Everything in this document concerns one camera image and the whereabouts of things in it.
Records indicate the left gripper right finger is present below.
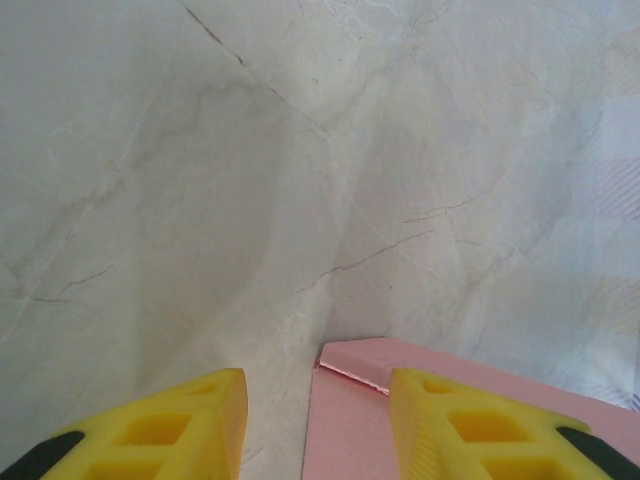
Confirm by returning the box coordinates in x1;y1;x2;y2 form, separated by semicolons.
389;368;640;480

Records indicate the pink paper box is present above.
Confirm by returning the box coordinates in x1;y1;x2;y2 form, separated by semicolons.
302;337;640;480

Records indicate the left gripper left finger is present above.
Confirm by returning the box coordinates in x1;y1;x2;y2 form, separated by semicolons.
0;368;249;480

